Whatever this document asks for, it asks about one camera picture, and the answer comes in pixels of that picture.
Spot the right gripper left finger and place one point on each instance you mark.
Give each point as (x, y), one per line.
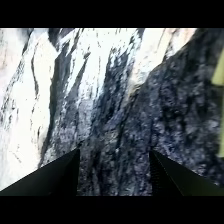
(56, 178)

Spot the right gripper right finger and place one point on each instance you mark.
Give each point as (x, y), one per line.
(173, 181)

